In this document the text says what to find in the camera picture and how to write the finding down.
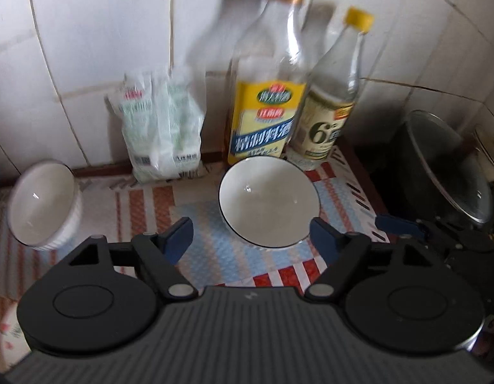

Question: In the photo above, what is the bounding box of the cream label glass bottle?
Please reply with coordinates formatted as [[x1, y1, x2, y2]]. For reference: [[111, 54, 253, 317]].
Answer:
[[287, 6, 375, 171]]

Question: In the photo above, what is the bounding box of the black pot with glass lid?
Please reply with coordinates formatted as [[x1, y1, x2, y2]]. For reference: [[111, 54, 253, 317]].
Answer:
[[385, 110, 494, 225]]

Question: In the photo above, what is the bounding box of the white seasoning bag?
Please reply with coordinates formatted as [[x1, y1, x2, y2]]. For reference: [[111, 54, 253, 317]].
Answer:
[[107, 70, 205, 183]]

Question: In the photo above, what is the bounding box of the white ribbed bowl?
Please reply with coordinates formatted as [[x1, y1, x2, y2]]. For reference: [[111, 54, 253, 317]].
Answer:
[[218, 157, 320, 251], [7, 160, 84, 251]]

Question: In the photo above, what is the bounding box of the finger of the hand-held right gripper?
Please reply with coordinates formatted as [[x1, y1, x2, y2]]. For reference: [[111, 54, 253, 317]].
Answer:
[[375, 214, 448, 244]]

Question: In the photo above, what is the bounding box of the yellow label glass bottle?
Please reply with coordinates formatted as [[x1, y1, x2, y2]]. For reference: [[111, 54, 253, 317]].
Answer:
[[224, 0, 309, 166]]

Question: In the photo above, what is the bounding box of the striped checked tablecloth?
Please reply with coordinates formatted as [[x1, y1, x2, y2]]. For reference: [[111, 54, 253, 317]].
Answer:
[[0, 144, 392, 369]]

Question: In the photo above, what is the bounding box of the pink rabbit print plate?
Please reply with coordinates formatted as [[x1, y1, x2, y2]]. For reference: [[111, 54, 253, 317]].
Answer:
[[0, 306, 23, 369]]

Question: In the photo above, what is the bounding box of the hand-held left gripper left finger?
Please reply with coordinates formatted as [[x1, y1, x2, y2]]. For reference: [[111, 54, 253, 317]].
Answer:
[[69, 217, 199, 300]]

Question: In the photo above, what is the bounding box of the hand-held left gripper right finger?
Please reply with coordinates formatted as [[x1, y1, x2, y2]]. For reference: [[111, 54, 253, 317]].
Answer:
[[303, 217, 432, 300]]

